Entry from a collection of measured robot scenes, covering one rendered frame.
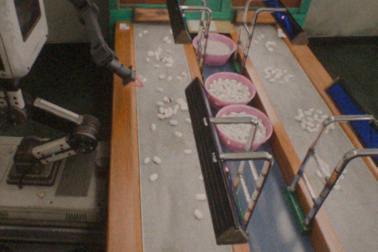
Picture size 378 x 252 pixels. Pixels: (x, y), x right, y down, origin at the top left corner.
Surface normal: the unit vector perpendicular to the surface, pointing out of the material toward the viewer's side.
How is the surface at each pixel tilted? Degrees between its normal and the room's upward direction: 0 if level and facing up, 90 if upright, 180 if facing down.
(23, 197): 0
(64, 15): 90
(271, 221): 0
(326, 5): 90
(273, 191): 0
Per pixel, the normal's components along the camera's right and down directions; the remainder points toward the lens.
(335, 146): 0.07, -0.75
